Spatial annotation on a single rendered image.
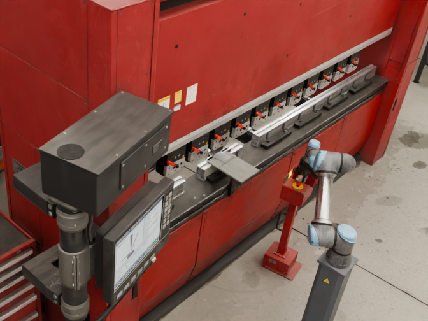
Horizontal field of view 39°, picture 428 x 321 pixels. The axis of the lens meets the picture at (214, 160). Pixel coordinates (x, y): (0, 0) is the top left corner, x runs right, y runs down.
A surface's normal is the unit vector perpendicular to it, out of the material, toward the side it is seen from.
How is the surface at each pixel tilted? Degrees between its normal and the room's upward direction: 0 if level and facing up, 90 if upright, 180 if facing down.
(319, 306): 90
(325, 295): 90
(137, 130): 0
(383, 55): 90
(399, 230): 0
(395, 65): 90
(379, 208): 0
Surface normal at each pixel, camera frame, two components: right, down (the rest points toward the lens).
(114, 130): 0.12, -0.80
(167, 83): 0.75, 0.46
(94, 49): -0.65, 0.39
